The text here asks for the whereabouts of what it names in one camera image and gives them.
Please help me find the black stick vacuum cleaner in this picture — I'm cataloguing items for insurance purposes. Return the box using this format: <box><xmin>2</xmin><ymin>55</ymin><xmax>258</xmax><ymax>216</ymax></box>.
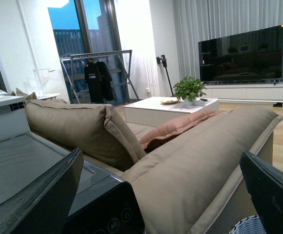
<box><xmin>155</xmin><ymin>55</ymin><xmax>174</xmax><ymax>97</ymax></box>

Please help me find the grey clothes drying rack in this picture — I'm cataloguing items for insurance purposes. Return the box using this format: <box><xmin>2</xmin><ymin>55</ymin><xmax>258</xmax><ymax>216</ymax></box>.
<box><xmin>60</xmin><ymin>50</ymin><xmax>140</xmax><ymax>105</ymax></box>

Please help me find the yellow plate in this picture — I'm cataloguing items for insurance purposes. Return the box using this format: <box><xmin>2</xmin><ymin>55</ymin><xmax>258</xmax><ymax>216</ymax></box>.
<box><xmin>160</xmin><ymin>98</ymin><xmax>179</xmax><ymax>104</ymax></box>

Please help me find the beige fabric sofa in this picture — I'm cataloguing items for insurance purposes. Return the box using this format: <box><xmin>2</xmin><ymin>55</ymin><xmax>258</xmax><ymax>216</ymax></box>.
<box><xmin>14</xmin><ymin>87</ymin><xmax>283</xmax><ymax>234</ymax></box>

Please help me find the white tv stand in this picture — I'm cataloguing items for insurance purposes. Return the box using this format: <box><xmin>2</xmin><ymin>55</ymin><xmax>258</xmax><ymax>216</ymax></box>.
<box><xmin>205</xmin><ymin>81</ymin><xmax>283</xmax><ymax>106</ymax></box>

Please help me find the dark grey washing machine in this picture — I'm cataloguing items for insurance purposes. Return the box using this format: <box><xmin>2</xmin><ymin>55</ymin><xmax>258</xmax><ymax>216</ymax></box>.
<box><xmin>0</xmin><ymin>133</ymin><xmax>145</xmax><ymax>234</ymax></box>

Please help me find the green potted plant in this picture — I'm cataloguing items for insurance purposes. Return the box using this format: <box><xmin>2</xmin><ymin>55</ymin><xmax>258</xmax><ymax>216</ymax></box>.
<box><xmin>173</xmin><ymin>77</ymin><xmax>207</xmax><ymax>104</ymax></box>

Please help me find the white sheer curtain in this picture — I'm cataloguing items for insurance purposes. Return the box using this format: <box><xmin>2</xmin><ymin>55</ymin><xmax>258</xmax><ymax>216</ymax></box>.
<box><xmin>172</xmin><ymin>0</ymin><xmax>283</xmax><ymax>78</ymax></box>

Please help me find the white coffee table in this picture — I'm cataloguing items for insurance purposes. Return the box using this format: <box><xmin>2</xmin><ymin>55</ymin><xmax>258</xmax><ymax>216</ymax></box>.
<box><xmin>124</xmin><ymin>97</ymin><xmax>219</xmax><ymax>127</ymax></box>

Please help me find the white floor lamp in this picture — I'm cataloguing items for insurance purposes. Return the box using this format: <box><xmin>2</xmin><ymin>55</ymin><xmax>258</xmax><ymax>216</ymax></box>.
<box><xmin>33</xmin><ymin>68</ymin><xmax>60</xmax><ymax>100</ymax></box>

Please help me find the black hanging jacket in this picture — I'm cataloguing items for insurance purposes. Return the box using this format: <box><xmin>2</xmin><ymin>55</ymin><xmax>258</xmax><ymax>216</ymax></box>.
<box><xmin>96</xmin><ymin>61</ymin><xmax>114</xmax><ymax>101</ymax></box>

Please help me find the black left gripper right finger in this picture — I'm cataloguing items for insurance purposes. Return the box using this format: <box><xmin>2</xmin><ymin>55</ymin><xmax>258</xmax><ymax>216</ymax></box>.
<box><xmin>239</xmin><ymin>151</ymin><xmax>283</xmax><ymax>234</ymax></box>

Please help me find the tan sofa back cushion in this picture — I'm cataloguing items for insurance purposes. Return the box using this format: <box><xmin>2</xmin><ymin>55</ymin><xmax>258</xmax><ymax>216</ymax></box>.
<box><xmin>26</xmin><ymin>99</ymin><xmax>146</xmax><ymax>172</ymax></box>

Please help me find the large black television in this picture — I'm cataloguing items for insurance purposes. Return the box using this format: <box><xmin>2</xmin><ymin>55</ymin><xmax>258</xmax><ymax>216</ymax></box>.
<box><xmin>198</xmin><ymin>25</ymin><xmax>283</xmax><ymax>84</ymax></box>

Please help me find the white woven laundry basket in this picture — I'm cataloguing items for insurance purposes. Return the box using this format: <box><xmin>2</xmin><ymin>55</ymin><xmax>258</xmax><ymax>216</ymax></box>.
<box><xmin>229</xmin><ymin>215</ymin><xmax>266</xmax><ymax>234</ymax></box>

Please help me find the rust orange throw pillow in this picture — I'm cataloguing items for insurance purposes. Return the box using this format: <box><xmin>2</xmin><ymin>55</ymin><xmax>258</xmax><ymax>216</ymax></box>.
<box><xmin>139</xmin><ymin>110</ymin><xmax>223</xmax><ymax>153</ymax></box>

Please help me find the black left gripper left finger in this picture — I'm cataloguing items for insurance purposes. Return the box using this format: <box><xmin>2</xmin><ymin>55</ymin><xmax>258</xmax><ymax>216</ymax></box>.
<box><xmin>0</xmin><ymin>148</ymin><xmax>83</xmax><ymax>234</ymax></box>

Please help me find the white side counter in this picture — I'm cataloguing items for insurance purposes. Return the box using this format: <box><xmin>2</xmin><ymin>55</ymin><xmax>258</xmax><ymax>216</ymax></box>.
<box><xmin>0</xmin><ymin>90</ymin><xmax>30</xmax><ymax>141</ymax></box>

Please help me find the black hanging shirt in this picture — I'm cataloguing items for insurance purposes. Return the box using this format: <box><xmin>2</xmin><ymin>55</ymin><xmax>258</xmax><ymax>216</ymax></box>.
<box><xmin>84</xmin><ymin>61</ymin><xmax>104</xmax><ymax>103</ymax></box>

